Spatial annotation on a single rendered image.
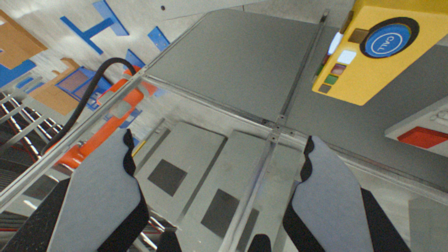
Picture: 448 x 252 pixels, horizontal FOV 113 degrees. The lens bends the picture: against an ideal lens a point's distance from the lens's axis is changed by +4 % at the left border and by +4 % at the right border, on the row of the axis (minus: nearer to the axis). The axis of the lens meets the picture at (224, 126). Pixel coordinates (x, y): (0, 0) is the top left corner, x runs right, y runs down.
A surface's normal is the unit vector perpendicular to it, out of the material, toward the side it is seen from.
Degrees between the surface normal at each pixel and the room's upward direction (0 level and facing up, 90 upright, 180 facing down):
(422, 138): 0
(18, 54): 90
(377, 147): 90
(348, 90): 0
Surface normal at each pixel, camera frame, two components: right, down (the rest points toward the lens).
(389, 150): -0.07, -0.51
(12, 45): 0.83, 0.25
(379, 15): -0.48, 0.78
